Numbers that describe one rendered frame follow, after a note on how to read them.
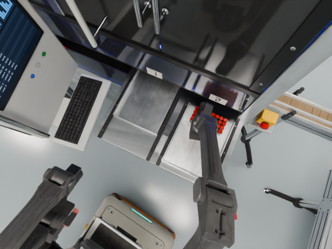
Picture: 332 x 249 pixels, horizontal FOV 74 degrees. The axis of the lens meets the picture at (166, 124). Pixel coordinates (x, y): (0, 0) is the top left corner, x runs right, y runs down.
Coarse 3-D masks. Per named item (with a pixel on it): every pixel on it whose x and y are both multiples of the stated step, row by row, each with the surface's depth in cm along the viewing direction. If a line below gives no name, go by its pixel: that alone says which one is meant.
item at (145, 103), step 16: (144, 80) 125; (160, 80) 125; (128, 96) 123; (144, 96) 123; (160, 96) 122; (128, 112) 120; (144, 112) 120; (160, 112) 120; (144, 128) 115; (160, 128) 117
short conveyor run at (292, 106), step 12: (288, 96) 116; (276, 108) 114; (288, 108) 111; (300, 108) 114; (312, 108) 114; (324, 108) 109; (288, 120) 117; (300, 120) 112; (312, 120) 112; (324, 120) 108; (312, 132) 118; (324, 132) 113
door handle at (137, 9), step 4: (132, 0) 60; (136, 0) 60; (136, 4) 61; (140, 4) 62; (148, 4) 68; (136, 8) 62; (140, 8) 63; (144, 8) 67; (136, 12) 64; (140, 12) 64; (144, 12) 67; (136, 16) 65; (140, 16) 65; (140, 20) 67; (140, 24) 68
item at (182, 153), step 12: (192, 108) 120; (180, 132) 117; (228, 132) 116; (180, 144) 115; (192, 144) 115; (168, 156) 114; (180, 156) 114; (192, 156) 114; (180, 168) 112; (192, 168) 112
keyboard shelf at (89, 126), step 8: (104, 80) 134; (104, 88) 133; (104, 96) 132; (64, 104) 131; (96, 104) 130; (64, 112) 130; (96, 112) 129; (56, 120) 129; (88, 120) 128; (96, 120) 129; (88, 128) 127; (88, 136) 126; (64, 144) 125; (72, 144) 125; (80, 144) 124
